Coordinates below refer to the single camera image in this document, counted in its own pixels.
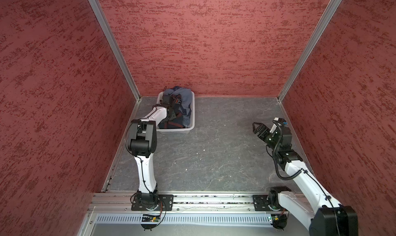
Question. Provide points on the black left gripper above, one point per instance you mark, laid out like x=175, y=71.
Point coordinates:
x=172, y=111

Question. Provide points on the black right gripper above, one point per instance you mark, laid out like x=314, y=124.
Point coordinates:
x=258, y=128

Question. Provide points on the navy tank top red trim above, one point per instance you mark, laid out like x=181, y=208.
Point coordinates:
x=173, y=119

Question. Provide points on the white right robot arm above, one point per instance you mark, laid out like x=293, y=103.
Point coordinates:
x=323, y=215

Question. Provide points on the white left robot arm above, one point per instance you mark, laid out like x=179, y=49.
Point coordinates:
x=141, y=142

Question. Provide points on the grey-blue tank top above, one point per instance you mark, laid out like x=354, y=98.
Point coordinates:
x=186, y=98

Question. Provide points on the white plastic laundry basket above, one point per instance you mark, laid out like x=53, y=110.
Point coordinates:
x=192, y=121

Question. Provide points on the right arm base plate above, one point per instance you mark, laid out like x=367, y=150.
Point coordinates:
x=273, y=202

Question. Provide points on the right circuit board with wires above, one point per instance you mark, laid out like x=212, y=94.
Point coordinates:
x=279, y=222

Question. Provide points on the circuit board with wires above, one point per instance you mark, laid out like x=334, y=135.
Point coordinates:
x=149, y=222
x=279, y=222

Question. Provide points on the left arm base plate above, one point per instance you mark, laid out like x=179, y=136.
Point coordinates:
x=152, y=202

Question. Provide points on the left circuit board with wires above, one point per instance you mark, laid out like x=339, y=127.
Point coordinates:
x=149, y=222

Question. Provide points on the aluminium front rail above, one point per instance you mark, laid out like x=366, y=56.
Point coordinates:
x=184, y=202

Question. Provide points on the aluminium corner post left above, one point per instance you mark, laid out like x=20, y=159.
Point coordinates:
x=101, y=18

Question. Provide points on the aluminium corner post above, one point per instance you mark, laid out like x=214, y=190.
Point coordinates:
x=309, y=47
x=101, y=18

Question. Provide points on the slotted white cable duct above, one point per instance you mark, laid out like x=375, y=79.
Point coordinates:
x=254, y=220

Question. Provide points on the aluminium corner post right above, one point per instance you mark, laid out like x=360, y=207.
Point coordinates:
x=309, y=47

